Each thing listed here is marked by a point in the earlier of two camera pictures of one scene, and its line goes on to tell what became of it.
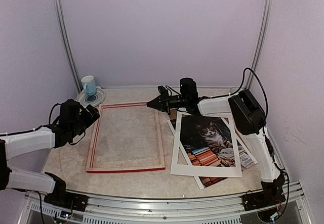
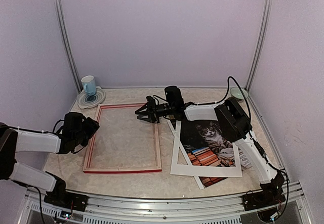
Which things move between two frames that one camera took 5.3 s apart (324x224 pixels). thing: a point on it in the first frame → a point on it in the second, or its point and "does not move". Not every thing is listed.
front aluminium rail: [164, 210] does not move
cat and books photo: [207, 141] does not move
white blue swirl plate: [95, 99] does not move
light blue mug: [89, 85] does not move
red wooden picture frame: [89, 169] → [159, 169]
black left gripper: [94, 114] → [91, 127]
